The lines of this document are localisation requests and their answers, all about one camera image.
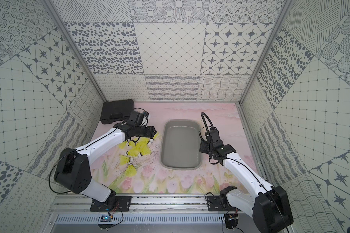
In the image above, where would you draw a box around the yellow shuttlecock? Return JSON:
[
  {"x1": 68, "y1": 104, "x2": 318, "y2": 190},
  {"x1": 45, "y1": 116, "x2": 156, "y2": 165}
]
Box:
[
  {"x1": 120, "y1": 155, "x2": 132, "y2": 166},
  {"x1": 136, "y1": 144, "x2": 152, "y2": 156},
  {"x1": 124, "y1": 163, "x2": 137, "y2": 177},
  {"x1": 138, "y1": 137, "x2": 154, "y2": 146},
  {"x1": 126, "y1": 148, "x2": 141, "y2": 157},
  {"x1": 118, "y1": 140, "x2": 131, "y2": 150}
]

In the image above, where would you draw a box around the grey plastic storage box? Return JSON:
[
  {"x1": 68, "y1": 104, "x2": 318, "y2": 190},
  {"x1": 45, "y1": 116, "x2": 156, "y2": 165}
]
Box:
[{"x1": 160, "y1": 119, "x2": 202, "y2": 170}]

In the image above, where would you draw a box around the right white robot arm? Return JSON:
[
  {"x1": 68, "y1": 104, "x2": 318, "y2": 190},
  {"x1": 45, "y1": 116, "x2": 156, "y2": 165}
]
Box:
[{"x1": 200, "y1": 127, "x2": 294, "y2": 233}]

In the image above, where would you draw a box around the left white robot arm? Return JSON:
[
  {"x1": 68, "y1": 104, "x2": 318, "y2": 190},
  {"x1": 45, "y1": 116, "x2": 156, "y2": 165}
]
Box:
[{"x1": 53, "y1": 111, "x2": 157, "y2": 210}]

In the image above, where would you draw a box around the black plastic tool case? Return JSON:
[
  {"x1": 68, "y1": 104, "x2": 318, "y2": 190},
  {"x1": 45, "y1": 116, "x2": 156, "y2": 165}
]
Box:
[{"x1": 100, "y1": 99, "x2": 134, "y2": 124}]

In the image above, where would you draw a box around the small black circuit module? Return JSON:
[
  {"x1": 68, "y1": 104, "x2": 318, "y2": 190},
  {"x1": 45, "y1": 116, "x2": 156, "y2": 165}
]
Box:
[{"x1": 224, "y1": 214, "x2": 239, "y2": 229}]

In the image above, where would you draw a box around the small green circuit board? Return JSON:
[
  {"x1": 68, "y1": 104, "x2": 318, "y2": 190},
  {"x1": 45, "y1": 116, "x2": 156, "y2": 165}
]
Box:
[{"x1": 100, "y1": 215, "x2": 112, "y2": 224}]

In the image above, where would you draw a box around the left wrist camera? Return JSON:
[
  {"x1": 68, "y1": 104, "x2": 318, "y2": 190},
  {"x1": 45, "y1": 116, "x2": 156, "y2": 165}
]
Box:
[{"x1": 127, "y1": 111, "x2": 149, "y2": 126}]

